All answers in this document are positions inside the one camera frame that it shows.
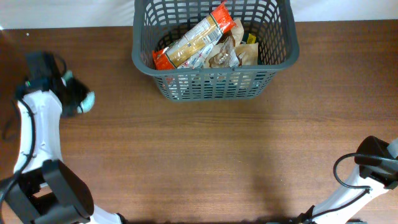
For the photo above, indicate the grey plastic basket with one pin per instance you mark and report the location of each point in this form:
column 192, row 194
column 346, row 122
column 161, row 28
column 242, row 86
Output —
column 159, row 23

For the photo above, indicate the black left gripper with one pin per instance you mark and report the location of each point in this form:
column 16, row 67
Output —
column 83, row 90

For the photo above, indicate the green coffee bag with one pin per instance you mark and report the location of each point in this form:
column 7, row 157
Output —
column 249, row 38

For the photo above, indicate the beige noodle packet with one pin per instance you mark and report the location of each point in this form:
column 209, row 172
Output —
column 247, row 54

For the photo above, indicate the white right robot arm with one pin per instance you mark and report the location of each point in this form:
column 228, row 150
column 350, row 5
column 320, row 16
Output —
column 374, row 174

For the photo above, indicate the orange spaghetti packet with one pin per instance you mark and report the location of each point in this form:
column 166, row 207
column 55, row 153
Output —
column 207, row 31

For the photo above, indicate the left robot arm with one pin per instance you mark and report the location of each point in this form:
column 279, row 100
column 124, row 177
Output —
column 42, row 188

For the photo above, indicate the light blue white tube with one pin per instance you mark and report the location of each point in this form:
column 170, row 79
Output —
column 77, row 97

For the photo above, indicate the brown white snack bag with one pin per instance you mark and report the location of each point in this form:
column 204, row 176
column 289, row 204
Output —
column 223, row 54

